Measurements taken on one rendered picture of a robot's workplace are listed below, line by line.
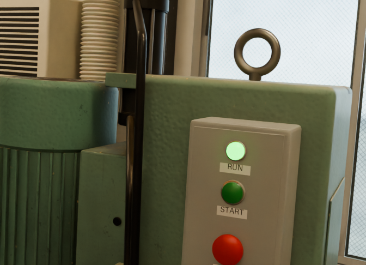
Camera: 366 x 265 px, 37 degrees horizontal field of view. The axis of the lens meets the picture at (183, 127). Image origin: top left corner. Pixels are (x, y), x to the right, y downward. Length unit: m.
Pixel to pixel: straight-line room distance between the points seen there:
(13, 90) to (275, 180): 0.38
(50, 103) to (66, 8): 1.62
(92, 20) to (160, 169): 1.67
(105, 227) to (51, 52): 1.60
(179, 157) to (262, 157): 0.13
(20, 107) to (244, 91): 0.31
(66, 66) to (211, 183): 1.83
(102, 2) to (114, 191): 1.61
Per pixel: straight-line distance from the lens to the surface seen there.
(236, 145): 0.51
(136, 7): 0.67
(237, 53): 0.68
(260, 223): 0.52
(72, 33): 2.34
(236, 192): 0.51
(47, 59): 2.24
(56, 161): 0.73
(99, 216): 0.71
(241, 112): 0.57
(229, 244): 0.52
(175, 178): 0.61
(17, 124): 0.74
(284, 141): 0.50
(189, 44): 2.19
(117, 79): 0.71
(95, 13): 2.24
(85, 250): 0.73
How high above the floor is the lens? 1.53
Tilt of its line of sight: 6 degrees down
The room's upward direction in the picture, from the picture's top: 4 degrees clockwise
